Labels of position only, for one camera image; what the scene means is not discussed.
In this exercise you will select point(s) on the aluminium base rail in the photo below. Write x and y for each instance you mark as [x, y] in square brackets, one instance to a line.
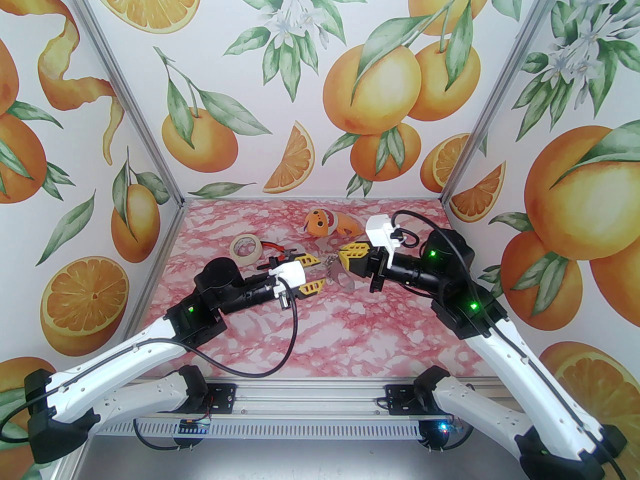
[310, 398]

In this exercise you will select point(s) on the aluminium frame post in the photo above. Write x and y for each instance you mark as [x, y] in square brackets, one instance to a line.
[70, 468]
[495, 98]
[132, 98]

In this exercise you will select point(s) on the orange plush toy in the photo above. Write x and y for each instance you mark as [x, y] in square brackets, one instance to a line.
[320, 223]

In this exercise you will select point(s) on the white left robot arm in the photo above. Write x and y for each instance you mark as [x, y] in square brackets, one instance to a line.
[125, 353]

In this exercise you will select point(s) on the small circuit board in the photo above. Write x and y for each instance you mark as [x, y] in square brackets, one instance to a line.
[195, 425]
[450, 428]

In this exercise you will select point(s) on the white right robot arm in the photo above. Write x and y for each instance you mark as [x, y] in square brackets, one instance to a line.
[505, 363]

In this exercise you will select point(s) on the beige masking tape roll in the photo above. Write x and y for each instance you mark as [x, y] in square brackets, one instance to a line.
[245, 240]

